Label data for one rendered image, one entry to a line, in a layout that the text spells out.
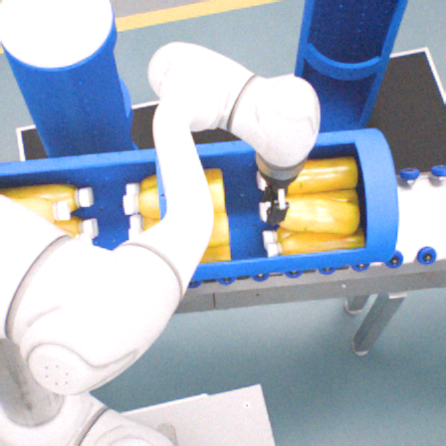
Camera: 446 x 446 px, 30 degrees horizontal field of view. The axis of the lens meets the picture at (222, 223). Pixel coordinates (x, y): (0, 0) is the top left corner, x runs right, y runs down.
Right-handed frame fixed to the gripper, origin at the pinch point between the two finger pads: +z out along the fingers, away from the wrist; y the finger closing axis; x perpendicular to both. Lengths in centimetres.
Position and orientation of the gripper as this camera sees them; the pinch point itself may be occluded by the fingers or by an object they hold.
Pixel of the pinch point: (273, 205)
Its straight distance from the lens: 165.4
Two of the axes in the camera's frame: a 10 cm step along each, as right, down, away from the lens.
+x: -9.9, 0.9, -0.5
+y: -1.0, -9.2, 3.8
